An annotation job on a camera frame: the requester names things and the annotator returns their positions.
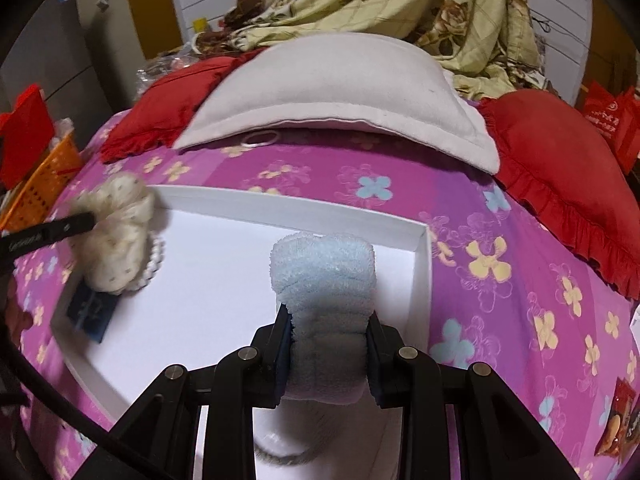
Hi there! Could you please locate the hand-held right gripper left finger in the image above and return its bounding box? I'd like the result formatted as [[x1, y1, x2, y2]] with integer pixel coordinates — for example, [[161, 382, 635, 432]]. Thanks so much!
[[107, 307, 296, 480]]

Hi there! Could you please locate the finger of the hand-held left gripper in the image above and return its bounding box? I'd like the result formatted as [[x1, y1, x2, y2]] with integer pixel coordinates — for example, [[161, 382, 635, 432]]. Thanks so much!
[[0, 211, 97, 267]]

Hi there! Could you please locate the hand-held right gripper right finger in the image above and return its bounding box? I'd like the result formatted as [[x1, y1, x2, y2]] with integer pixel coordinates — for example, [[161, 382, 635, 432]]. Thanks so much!
[[365, 310, 561, 480]]

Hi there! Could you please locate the cream scrunchie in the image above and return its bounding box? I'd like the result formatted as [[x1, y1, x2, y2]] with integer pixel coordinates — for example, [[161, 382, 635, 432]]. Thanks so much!
[[67, 172, 157, 295]]

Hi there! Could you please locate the light blue towel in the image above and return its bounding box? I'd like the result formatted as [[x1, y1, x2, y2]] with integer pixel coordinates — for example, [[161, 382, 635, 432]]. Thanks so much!
[[270, 232, 377, 406]]

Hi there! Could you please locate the silver braided bracelet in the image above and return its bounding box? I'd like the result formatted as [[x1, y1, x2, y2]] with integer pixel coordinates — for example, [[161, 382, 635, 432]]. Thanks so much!
[[252, 435, 321, 468]]

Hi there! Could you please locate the white bead necklace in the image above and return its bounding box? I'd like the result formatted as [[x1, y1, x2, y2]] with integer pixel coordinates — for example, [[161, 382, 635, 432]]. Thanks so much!
[[127, 232, 166, 293]]

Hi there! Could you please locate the white shallow box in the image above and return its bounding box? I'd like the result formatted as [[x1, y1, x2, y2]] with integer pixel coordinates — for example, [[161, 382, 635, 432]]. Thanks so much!
[[50, 185, 433, 480]]

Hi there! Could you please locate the orange plastic basket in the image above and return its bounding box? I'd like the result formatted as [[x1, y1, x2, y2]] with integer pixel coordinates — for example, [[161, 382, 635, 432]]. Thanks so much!
[[0, 132, 83, 233]]

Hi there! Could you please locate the red paper bag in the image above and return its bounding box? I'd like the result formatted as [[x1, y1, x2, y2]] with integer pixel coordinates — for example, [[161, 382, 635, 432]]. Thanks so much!
[[0, 85, 56, 188]]

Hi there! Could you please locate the pink floral bedsheet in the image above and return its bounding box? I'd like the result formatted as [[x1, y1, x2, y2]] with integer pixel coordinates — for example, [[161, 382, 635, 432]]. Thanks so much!
[[10, 110, 640, 480]]

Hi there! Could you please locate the red ruffled pillow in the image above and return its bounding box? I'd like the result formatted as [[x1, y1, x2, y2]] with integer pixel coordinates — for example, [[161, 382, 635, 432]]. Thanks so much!
[[480, 91, 640, 301], [100, 47, 266, 163]]

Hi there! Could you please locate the clear plastic bag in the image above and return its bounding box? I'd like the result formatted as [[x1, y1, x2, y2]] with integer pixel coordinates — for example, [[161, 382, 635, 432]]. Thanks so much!
[[135, 42, 201, 96]]

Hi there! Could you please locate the red snack packet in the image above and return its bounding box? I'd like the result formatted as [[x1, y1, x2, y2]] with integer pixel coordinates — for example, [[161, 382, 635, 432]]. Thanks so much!
[[595, 377, 640, 461]]

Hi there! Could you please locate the grey pillow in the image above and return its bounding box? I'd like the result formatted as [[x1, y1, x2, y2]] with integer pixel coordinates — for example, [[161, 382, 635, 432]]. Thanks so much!
[[175, 32, 501, 176]]

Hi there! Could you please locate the red shopping bag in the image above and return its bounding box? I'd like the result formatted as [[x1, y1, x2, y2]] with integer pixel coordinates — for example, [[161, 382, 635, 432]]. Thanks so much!
[[580, 80, 640, 173]]

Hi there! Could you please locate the beige floral blanket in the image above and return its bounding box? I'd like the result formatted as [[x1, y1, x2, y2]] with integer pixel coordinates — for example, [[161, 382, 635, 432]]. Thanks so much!
[[195, 0, 556, 106]]

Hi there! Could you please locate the black cable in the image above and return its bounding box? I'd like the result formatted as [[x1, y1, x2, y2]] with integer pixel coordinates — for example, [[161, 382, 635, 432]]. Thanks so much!
[[0, 275, 168, 480]]

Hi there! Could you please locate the thin hair tie ring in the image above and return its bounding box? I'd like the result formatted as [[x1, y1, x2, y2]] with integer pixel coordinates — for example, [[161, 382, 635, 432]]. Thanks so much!
[[241, 130, 279, 148]]

